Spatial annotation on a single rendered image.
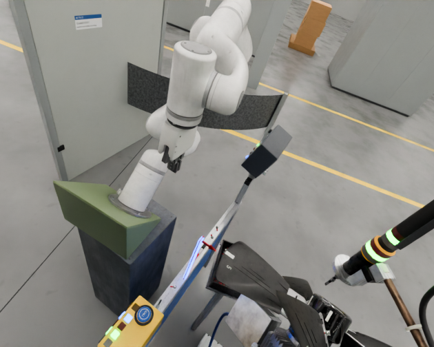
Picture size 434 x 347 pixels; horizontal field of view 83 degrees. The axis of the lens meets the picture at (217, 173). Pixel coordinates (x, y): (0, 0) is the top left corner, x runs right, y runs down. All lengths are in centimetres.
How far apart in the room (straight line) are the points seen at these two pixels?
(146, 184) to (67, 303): 122
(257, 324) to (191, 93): 77
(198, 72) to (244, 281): 61
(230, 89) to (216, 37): 17
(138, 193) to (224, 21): 67
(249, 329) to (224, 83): 80
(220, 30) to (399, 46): 618
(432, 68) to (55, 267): 710
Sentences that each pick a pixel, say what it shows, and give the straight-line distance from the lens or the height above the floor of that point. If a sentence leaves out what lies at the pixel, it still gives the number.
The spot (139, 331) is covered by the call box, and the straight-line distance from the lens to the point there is 86.
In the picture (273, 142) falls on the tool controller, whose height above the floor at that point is 125.
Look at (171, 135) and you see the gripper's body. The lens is 58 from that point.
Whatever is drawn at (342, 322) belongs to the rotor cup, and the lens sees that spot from 87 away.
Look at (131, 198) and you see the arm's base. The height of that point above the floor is 110.
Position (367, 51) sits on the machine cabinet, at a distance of 659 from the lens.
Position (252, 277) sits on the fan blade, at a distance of 84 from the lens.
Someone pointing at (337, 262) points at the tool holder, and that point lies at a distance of 66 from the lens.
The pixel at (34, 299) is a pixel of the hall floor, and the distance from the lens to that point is 210.
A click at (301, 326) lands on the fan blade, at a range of 61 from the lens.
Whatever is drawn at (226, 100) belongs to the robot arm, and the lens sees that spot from 50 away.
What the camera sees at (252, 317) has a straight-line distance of 99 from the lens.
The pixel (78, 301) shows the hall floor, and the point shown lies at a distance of 203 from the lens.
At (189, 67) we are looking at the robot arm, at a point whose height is 172.
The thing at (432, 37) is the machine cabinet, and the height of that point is 153.
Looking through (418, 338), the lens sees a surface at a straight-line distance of 58.
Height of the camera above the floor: 191
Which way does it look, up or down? 43 degrees down
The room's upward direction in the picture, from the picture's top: 21 degrees clockwise
